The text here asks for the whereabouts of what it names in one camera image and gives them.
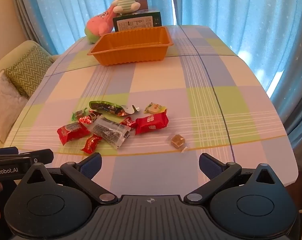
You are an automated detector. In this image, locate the green zigzag pillow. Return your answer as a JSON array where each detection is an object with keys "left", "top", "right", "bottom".
[{"left": 4, "top": 45, "right": 54, "bottom": 98}]

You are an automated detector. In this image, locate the green foil snack packet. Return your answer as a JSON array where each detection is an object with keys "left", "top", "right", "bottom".
[{"left": 89, "top": 101, "right": 140, "bottom": 117}]

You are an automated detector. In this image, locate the blue sheer curtain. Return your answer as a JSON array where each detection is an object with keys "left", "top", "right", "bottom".
[
  {"left": 170, "top": 0, "right": 302, "bottom": 100},
  {"left": 17, "top": 0, "right": 175, "bottom": 55}
]

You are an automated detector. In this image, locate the red snack packet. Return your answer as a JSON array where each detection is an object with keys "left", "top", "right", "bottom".
[
  {"left": 135, "top": 112, "right": 169, "bottom": 136},
  {"left": 57, "top": 122, "right": 91, "bottom": 146}
]

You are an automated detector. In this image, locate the green printed box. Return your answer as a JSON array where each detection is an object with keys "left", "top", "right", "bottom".
[{"left": 113, "top": 9, "right": 162, "bottom": 33}]

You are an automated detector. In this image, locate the clear black-print snack packet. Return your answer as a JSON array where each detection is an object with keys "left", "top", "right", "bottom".
[{"left": 88, "top": 117, "right": 132, "bottom": 149}]

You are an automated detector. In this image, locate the white textured pillow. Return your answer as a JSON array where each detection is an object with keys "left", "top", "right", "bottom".
[{"left": 0, "top": 70, "right": 30, "bottom": 143}]

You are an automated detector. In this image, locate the light green sofa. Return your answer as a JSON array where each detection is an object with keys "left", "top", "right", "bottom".
[{"left": 0, "top": 40, "right": 59, "bottom": 144}]

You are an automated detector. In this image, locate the pink starfish plush toy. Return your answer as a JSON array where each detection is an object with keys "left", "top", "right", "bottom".
[{"left": 84, "top": 5, "right": 115, "bottom": 43}]

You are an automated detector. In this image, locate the brown candy in clear wrapper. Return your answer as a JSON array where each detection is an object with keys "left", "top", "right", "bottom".
[{"left": 169, "top": 134, "right": 189, "bottom": 153}]

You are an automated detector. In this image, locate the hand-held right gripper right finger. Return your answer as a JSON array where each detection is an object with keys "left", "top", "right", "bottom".
[{"left": 184, "top": 153, "right": 278, "bottom": 205}]

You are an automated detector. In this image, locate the orange plastic tray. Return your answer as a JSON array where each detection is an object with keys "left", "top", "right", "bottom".
[{"left": 88, "top": 26, "right": 174, "bottom": 66}]

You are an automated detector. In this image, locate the light green snack packet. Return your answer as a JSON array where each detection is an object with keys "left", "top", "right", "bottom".
[{"left": 144, "top": 102, "right": 166, "bottom": 114}]

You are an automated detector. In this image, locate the small red candy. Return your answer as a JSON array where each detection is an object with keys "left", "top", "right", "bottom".
[
  {"left": 120, "top": 117, "right": 137, "bottom": 131},
  {"left": 80, "top": 134, "right": 103, "bottom": 154}
]

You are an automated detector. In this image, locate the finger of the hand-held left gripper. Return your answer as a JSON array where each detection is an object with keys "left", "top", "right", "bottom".
[{"left": 0, "top": 147, "right": 54, "bottom": 166}]

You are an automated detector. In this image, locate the small green wrapped candy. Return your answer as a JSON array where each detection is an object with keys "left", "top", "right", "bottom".
[{"left": 71, "top": 107, "right": 88, "bottom": 121}]

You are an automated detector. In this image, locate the red white candy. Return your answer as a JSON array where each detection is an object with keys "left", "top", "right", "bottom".
[{"left": 79, "top": 110, "right": 103, "bottom": 130}]

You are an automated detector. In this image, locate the grey curtain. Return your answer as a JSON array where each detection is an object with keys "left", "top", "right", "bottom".
[{"left": 10, "top": 0, "right": 57, "bottom": 56}]

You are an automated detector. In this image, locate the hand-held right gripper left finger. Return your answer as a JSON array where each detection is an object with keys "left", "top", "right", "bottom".
[{"left": 24, "top": 153, "right": 118, "bottom": 205}]

